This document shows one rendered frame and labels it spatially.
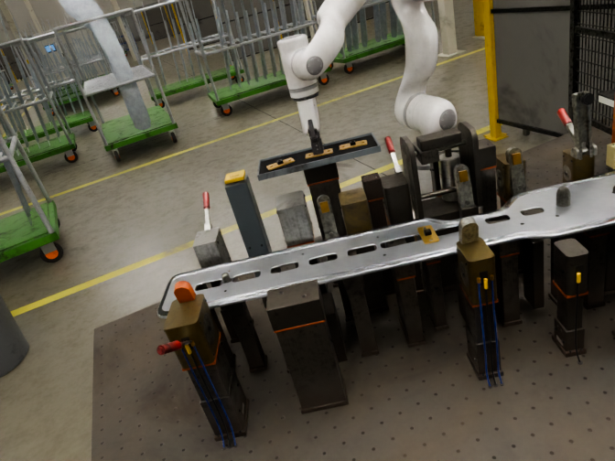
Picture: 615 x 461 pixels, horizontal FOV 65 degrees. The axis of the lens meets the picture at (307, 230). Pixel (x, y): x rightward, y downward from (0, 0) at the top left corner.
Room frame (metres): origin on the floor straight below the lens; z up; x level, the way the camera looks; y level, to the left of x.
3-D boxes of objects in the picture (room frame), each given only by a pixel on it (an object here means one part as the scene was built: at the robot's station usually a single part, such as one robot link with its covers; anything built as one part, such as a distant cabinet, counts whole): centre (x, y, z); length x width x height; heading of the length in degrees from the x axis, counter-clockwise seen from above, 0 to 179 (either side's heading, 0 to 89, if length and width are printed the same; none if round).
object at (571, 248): (0.84, -0.55, 0.84); 0.10 x 0.05 x 0.29; 176
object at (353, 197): (1.23, -0.15, 0.89); 0.12 x 0.08 x 0.38; 176
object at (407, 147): (1.24, -0.41, 0.95); 0.18 x 0.13 x 0.49; 86
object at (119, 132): (7.55, 2.10, 0.89); 1.90 x 1.00 x 1.77; 16
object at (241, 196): (1.41, 0.17, 0.92); 0.08 x 0.08 x 0.44; 86
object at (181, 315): (0.89, 0.31, 0.88); 0.14 x 0.09 x 0.36; 176
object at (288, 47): (1.39, -0.10, 1.44); 0.09 x 0.08 x 0.13; 18
